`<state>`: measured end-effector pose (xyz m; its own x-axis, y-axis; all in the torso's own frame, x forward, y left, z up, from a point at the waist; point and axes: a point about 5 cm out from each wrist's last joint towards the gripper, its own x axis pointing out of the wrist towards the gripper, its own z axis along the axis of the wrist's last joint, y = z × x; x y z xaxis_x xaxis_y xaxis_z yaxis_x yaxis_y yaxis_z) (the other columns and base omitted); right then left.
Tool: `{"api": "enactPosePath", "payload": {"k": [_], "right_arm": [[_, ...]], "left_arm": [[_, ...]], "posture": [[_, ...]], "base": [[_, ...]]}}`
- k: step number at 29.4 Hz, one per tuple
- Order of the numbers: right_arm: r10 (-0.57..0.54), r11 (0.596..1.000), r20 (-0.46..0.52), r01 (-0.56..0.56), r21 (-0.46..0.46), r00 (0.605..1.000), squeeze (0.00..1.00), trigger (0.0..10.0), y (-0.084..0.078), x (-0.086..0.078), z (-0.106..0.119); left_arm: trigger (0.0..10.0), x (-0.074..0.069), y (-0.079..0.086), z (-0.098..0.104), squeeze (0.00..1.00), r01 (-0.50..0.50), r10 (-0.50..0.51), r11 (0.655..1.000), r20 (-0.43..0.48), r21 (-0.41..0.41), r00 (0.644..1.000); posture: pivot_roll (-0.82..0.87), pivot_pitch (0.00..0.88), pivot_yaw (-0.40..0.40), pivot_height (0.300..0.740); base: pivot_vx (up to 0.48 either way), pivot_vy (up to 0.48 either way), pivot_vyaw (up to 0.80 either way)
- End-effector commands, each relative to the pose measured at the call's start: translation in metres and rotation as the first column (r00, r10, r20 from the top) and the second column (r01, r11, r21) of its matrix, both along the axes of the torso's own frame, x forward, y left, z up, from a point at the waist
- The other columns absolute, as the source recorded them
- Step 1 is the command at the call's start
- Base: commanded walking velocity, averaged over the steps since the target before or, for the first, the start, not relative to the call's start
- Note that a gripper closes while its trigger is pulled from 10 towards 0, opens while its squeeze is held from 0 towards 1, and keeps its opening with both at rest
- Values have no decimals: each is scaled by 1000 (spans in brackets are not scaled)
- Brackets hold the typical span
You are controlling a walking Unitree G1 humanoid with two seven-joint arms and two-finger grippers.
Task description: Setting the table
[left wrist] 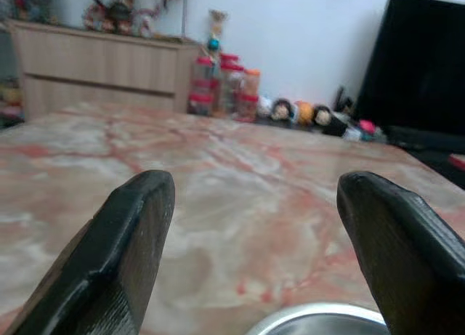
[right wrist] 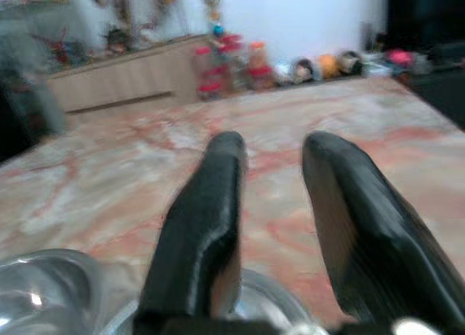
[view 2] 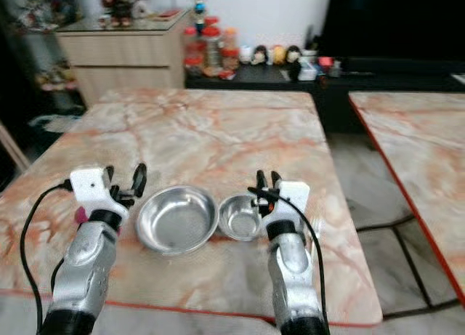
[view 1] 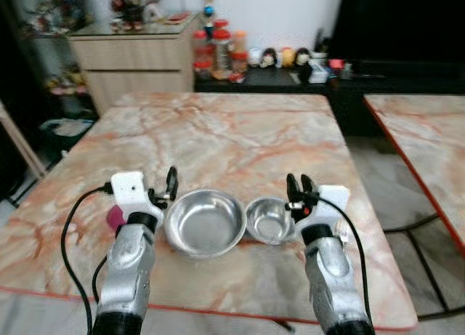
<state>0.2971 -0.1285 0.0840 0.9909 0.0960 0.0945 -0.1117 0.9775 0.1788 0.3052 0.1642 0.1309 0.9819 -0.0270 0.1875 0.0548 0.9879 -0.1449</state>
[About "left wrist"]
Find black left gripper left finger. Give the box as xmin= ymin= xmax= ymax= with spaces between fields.
xmin=5 ymin=169 xmax=177 ymax=335

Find black television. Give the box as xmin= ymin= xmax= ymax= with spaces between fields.
xmin=354 ymin=0 xmax=465 ymax=136

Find clear jar orange lid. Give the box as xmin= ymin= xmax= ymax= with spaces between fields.
xmin=241 ymin=68 xmax=262 ymax=103

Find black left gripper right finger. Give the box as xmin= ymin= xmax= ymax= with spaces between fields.
xmin=336 ymin=170 xmax=465 ymax=335

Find stainless steel bowl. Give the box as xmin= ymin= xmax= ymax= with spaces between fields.
xmin=246 ymin=301 xmax=392 ymax=335

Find tall clear jar red lid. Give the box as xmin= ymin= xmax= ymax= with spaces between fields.
xmin=217 ymin=53 xmax=245 ymax=118

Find black-haired doll head figurine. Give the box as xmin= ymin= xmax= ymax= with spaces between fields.
xmin=312 ymin=104 xmax=346 ymax=137
xmin=271 ymin=98 xmax=294 ymax=122

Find white round figurine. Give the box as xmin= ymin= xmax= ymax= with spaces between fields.
xmin=256 ymin=96 xmax=274 ymax=117

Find colourful festive ornament cluster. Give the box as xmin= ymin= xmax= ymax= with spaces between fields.
xmin=10 ymin=0 xmax=52 ymax=23
xmin=83 ymin=0 xmax=164 ymax=38

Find small clear jar red lid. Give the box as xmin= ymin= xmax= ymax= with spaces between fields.
xmin=235 ymin=94 xmax=259 ymax=124
xmin=187 ymin=79 xmax=216 ymax=116
xmin=192 ymin=55 xmax=216 ymax=82

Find light wooden cabinet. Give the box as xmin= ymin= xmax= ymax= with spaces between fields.
xmin=9 ymin=20 xmax=201 ymax=120

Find orange round figurine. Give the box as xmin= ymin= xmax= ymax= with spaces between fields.
xmin=293 ymin=101 xmax=315 ymax=126

